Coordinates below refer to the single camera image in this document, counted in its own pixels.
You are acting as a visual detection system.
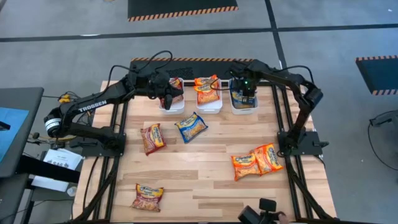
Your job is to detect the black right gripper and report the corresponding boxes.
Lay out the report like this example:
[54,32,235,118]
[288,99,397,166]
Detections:
[231,67,258,105]

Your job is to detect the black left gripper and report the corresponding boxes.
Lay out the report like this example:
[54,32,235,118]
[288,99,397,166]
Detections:
[146,70,175,110]

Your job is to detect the blue Maruchan noodle pack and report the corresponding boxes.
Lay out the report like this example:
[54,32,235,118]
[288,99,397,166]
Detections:
[174,111,209,144]
[230,88,258,110]

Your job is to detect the red Maruchan noodle pack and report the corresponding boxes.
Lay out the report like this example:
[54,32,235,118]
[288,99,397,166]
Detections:
[130,183,165,213]
[139,123,167,156]
[160,77,185,108]

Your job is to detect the orange Maruchan noodle pack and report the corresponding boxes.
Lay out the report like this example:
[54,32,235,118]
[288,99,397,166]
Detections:
[193,83,221,106]
[250,142,284,175]
[194,74,218,88]
[231,152,261,182]

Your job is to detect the white plastic bin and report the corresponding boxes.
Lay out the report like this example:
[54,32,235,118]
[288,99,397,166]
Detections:
[158,77,186,115]
[228,77,259,115]
[195,77,223,114]

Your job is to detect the black hazard-striped floor mat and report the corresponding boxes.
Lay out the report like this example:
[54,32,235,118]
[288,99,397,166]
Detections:
[129,57,256,82]
[127,0,239,22]
[355,55,398,96]

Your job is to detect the white paper sheets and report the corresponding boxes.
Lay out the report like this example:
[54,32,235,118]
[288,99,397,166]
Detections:
[30,148,84,193]

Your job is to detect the grey desk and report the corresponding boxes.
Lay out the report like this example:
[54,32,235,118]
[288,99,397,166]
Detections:
[0,86,45,179]

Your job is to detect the black desk bar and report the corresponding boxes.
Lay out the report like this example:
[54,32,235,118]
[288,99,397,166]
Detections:
[17,154,81,184]

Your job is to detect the blue desk mat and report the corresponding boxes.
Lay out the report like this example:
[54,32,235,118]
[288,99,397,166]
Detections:
[0,107,30,163]

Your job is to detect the black aluminium frame rail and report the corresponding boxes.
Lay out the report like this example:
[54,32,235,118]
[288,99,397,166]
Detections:
[183,80,276,87]
[104,101,129,221]
[271,83,301,220]
[280,86,338,222]
[73,102,121,222]

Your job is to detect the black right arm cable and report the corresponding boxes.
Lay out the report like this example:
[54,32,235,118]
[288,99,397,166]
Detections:
[272,64,315,85]

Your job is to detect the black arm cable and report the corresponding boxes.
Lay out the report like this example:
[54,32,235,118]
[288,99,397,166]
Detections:
[272,64,315,85]
[101,49,174,94]

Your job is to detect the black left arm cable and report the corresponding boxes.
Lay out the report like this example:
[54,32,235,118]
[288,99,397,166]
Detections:
[101,49,174,94]

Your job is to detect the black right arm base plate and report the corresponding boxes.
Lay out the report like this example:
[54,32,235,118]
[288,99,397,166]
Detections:
[277,130,330,157]

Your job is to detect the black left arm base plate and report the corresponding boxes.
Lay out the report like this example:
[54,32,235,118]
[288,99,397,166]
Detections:
[68,133,127,158]

